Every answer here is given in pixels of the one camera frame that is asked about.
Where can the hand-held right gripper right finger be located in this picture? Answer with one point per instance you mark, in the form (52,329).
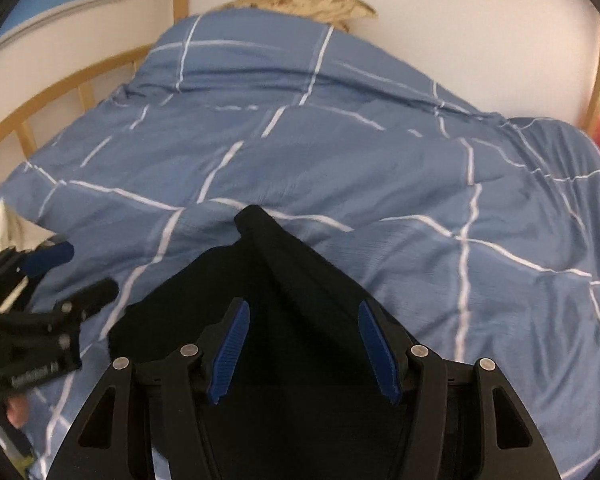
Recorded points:
(377,355)

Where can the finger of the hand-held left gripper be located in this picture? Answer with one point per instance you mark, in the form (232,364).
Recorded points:
(92,294)
(55,254)

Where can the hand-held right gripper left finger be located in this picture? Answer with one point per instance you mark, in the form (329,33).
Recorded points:
(229,355)

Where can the black pants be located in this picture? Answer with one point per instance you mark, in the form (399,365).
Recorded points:
(300,280)

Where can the person's left hand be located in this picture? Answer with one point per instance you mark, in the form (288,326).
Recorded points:
(17,412)

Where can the cream knit garment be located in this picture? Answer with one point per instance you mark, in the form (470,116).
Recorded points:
(0,230)

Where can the blue checked blanket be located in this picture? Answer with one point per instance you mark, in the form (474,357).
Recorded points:
(380,160)

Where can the beige patterned pillow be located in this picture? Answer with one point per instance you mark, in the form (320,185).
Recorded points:
(305,2)

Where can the wooden bed frame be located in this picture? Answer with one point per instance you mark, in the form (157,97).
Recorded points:
(55,95)

